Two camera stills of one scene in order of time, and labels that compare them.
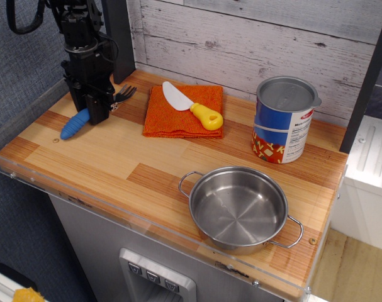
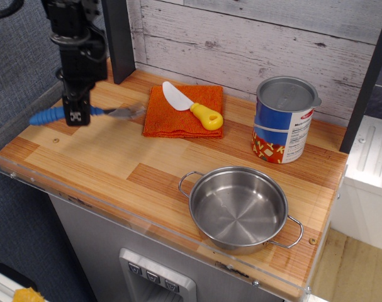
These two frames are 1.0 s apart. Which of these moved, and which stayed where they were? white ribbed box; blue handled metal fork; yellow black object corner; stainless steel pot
Moved: blue handled metal fork
Stayed: white ribbed box; yellow black object corner; stainless steel pot
